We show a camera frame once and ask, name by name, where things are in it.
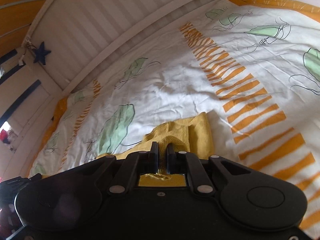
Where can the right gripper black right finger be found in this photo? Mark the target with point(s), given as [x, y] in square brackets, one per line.
[183, 162]

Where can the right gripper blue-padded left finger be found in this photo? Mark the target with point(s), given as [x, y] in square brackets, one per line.
[135, 164]

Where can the mustard yellow knitted sweater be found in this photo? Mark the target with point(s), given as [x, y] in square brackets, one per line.
[191, 134]

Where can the white leaf-print duvet cover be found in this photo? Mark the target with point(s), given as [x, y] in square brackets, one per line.
[251, 65]

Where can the white shelf unit, blue trim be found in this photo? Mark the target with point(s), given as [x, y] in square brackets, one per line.
[28, 98]

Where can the dark blue star decoration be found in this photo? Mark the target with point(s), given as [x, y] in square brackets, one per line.
[40, 54]

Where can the white wooden bed frame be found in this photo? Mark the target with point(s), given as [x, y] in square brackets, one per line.
[82, 35]

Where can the orange wooden wall panel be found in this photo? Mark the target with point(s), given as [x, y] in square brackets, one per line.
[19, 19]

